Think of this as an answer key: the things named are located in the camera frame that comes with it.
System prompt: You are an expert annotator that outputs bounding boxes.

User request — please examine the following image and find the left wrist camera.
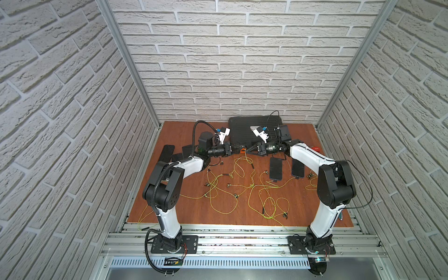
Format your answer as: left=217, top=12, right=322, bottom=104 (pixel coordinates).
left=217, top=127, right=231, bottom=145

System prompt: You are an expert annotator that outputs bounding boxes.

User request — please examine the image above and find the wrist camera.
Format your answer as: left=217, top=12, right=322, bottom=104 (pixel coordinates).
left=217, top=127, right=231, bottom=145
left=253, top=126, right=269, bottom=143

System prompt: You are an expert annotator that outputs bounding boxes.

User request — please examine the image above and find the aluminium rail frame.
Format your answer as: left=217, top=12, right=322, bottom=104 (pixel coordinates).
left=100, top=223, right=387, bottom=258

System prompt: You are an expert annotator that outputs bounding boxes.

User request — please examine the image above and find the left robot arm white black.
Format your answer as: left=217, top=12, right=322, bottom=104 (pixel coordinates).
left=142, top=127, right=232, bottom=253

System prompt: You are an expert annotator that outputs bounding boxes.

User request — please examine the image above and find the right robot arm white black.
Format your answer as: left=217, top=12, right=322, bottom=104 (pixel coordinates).
left=248, top=125, right=357, bottom=254

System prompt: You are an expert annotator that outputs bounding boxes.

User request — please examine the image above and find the black plastic tool case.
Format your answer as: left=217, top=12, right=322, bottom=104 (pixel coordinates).
left=228, top=115, right=284, bottom=149

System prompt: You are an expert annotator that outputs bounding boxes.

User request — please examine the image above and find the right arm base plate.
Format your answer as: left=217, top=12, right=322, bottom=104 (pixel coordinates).
left=287, top=234, right=336, bottom=255

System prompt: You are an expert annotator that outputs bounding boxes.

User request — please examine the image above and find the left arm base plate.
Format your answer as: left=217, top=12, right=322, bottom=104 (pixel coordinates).
left=150, top=234, right=198, bottom=254

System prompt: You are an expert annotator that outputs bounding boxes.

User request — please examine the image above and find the yellow-green earphone cables tangle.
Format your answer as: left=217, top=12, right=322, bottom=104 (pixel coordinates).
left=138, top=153, right=323, bottom=228

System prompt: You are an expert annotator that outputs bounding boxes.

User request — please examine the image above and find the black smartphone blue edge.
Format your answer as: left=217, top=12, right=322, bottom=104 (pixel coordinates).
left=291, top=159, right=305, bottom=179

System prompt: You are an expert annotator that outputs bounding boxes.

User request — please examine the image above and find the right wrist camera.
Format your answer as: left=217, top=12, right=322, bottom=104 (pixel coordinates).
left=253, top=126, right=269, bottom=143

